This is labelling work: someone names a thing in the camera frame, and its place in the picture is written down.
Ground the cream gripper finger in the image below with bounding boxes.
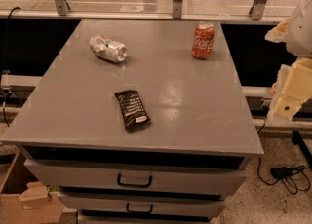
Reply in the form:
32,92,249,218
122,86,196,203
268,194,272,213
272,96,302,121
264,18,290,43

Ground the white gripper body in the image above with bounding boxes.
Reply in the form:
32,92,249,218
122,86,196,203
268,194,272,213
272,57,312,105

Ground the crushed silver 7up can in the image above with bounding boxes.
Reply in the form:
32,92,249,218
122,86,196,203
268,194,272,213
89,35,128,63

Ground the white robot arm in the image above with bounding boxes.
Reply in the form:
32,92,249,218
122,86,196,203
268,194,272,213
265,0,312,121

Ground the orange Coca-Cola can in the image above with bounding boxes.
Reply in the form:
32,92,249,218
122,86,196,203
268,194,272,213
192,21,215,59

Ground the black snack bar wrapper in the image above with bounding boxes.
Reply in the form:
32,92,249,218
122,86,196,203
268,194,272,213
114,90,150,131

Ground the grey drawer cabinet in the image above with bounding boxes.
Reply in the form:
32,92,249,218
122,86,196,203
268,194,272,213
3,20,262,224

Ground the cardboard box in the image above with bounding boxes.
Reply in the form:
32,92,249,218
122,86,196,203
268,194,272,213
0,152,64,224

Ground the black power adapter with cable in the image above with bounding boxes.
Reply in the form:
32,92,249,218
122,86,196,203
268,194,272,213
256,159,311,195

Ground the drawer with black handle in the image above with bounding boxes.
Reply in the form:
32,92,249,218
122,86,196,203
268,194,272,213
24,159,246,197
58,192,225,218

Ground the top drawer with black handle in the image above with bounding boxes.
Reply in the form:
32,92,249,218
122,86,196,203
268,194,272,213
24,159,246,197

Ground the black cable at left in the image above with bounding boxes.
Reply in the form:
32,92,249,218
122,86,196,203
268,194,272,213
0,6,22,128

